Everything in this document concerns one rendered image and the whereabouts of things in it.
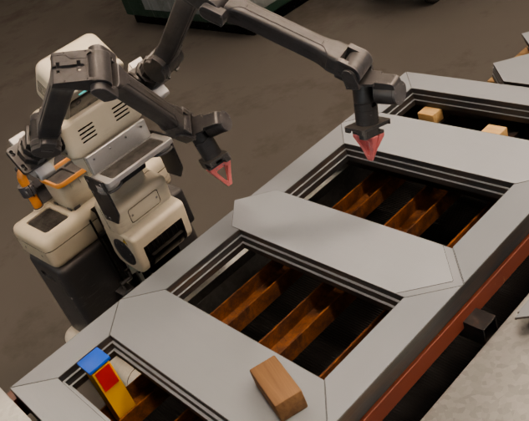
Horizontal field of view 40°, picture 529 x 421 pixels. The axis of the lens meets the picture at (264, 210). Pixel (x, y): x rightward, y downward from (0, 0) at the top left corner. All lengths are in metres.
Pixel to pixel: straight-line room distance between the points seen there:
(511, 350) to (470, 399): 0.15
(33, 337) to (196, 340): 1.93
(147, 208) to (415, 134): 0.85
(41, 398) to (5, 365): 1.72
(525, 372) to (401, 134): 0.85
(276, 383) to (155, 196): 1.03
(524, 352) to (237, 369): 0.60
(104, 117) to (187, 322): 0.71
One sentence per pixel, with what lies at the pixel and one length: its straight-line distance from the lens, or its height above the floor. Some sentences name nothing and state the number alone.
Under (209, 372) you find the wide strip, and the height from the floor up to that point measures 0.87.
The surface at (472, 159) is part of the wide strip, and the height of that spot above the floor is 0.87.
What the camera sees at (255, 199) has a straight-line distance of 2.05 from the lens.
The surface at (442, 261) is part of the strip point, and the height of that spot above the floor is 0.87.
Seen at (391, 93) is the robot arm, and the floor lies 1.17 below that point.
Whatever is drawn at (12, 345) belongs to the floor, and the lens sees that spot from 3.57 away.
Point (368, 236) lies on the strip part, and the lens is 1.78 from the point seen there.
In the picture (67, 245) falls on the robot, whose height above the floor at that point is 0.75.
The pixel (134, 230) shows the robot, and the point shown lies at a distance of 2.27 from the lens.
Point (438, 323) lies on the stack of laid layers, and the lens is 1.56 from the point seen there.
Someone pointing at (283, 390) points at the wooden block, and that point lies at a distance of 1.42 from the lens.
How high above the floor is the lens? 1.94
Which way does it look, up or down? 33 degrees down
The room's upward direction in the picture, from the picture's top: 21 degrees counter-clockwise
